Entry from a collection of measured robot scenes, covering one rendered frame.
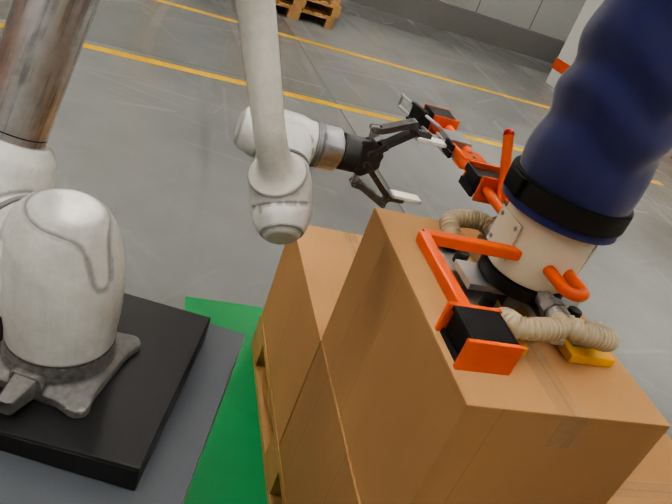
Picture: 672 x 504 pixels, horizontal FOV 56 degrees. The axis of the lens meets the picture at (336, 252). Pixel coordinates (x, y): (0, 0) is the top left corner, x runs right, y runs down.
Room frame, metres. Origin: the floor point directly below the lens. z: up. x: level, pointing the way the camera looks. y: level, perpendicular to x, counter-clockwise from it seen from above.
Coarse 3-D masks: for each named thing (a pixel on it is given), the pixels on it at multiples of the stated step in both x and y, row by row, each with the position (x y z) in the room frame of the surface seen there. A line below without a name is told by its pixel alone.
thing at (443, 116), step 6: (426, 108) 1.67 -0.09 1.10; (432, 108) 1.67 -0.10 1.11; (438, 108) 1.69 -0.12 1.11; (444, 108) 1.71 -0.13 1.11; (432, 114) 1.63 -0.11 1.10; (438, 114) 1.63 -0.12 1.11; (444, 114) 1.65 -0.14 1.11; (450, 114) 1.68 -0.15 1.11; (426, 120) 1.65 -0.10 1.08; (438, 120) 1.62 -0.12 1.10; (444, 120) 1.63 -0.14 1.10; (450, 120) 1.63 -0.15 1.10; (456, 120) 1.64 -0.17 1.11; (426, 126) 1.63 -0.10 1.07; (444, 126) 1.63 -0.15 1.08; (456, 126) 1.64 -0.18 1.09; (432, 132) 1.62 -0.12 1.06
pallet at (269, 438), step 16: (256, 336) 1.83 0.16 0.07; (256, 352) 1.77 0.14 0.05; (256, 368) 1.72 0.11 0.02; (256, 384) 1.65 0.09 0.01; (272, 400) 1.47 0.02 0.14; (272, 416) 1.42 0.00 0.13; (272, 432) 1.46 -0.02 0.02; (272, 448) 1.33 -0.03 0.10; (272, 464) 1.29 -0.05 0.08; (272, 480) 1.25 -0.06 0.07; (272, 496) 1.23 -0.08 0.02
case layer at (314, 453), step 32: (288, 256) 1.78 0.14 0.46; (320, 256) 1.71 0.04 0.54; (352, 256) 1.78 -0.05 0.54; (288, 288) 1.67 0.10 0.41; (320, 288) 1.54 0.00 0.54; (288, 320) 1.58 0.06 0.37; (320, 320) 1.39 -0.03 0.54; (288, 352) 1.48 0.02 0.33; (320, 352) 1.28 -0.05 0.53; (288, 384) 1.40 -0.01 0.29; (320, 384) 1.21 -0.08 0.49; (288, 416) 1.32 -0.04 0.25; (320, 416) 1.15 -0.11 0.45; (288, 448) 1.24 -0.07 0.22; (320, 448) 1.08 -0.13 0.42; (288, 480) 1.17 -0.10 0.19; (320, 480) 1.02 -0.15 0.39; (352, 480) 0.92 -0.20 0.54; (640, 480) 1.24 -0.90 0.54
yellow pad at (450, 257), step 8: (440, 248) 1.17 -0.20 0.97; (448, 248) 1.18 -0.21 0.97; (448, 256) 1.15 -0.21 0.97; (456, 256) 1.13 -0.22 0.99; (464, 256) 1.13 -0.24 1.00; (448, 264) 1.11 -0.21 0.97; (456, 272) 1.09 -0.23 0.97; (464, 288) 1.05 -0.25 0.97; (472, 296) 1.03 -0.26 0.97; (480, 296) 1.04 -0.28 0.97; (488, 296) 1.00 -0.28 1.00; (472, 304) 1.00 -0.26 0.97; (480, 304) 1.00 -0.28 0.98; (488, 304) 1.00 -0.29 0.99; (496, 304) 1.03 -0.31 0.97; (520, 344) 0.94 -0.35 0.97
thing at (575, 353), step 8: (576, 312) 1.07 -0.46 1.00; (568, 344) 1.00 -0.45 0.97; (576, 344) 1.00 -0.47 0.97; (568, 352) 0.98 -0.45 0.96; (576, 352) 0.98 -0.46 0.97; (584, 352) 0.99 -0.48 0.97; (592, 352) 1.00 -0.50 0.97; (600, 352) 1.01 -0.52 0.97; (608, 352) 1.02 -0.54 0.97; (568, 360) 0.97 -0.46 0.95; (576, 360) 0.98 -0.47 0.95; (584, 360) 0.98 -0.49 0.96; (592, 360) 0.99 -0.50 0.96; (600, 360) 0.99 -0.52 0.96; (608, 360) 1.00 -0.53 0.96
